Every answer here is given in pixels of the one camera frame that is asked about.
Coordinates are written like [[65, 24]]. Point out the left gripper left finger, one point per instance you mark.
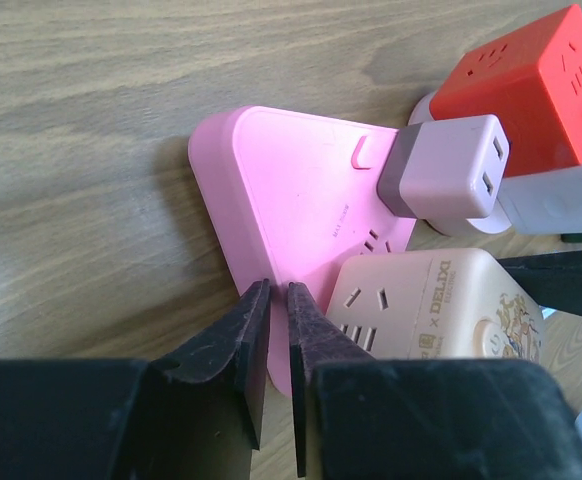
[[194, 413]]

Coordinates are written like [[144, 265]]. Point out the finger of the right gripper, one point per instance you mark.
[[553, 280]]

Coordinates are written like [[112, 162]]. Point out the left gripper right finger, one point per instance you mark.
[[356, 417]]

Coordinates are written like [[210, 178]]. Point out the beige cube socket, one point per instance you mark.
[[426, 304]]

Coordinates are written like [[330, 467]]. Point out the pink triangular socket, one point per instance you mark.
[[291, 196]]

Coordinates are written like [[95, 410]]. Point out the white charger adapter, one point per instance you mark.
[[544, 203]]

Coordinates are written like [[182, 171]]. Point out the small pink charger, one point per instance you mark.
[[445, 168]]

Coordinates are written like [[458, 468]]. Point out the red cube socket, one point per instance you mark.
[[531, 79]]

